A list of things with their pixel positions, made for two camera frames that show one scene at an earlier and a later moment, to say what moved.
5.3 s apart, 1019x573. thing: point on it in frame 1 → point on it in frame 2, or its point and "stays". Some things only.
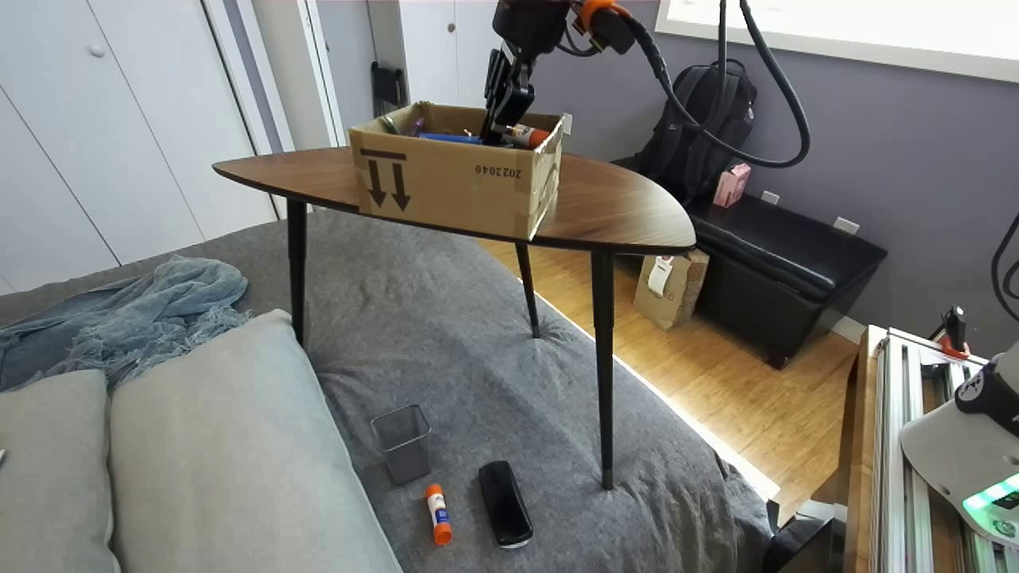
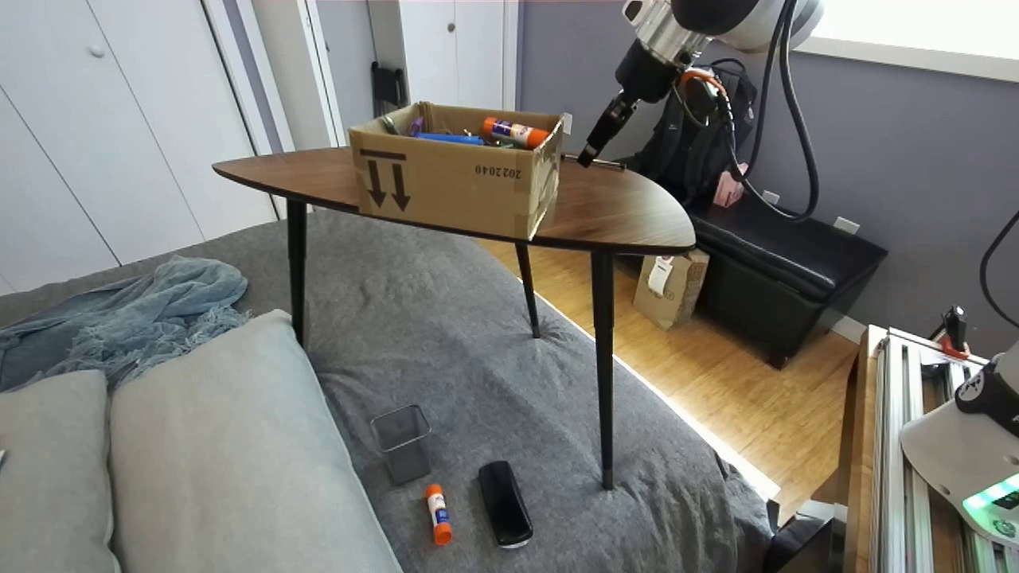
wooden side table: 583,208 stays
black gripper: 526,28 → 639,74
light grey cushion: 229,456 stays
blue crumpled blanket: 129,327 stays
